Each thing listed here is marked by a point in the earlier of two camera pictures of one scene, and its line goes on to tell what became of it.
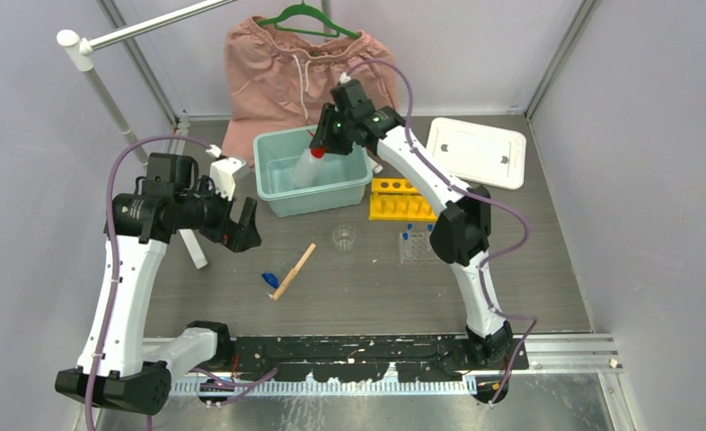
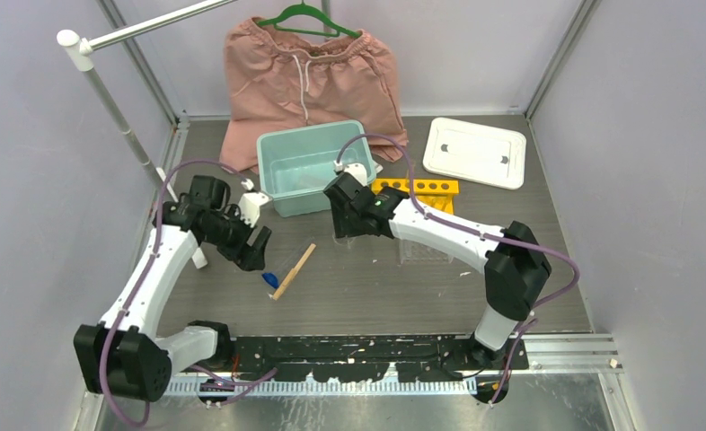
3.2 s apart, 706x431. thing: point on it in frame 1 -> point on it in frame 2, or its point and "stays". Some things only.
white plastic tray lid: (480, 153) stays
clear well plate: (417, 248) stays
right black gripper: (322, 136) -> (341, 226)
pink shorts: (278, 79) stays
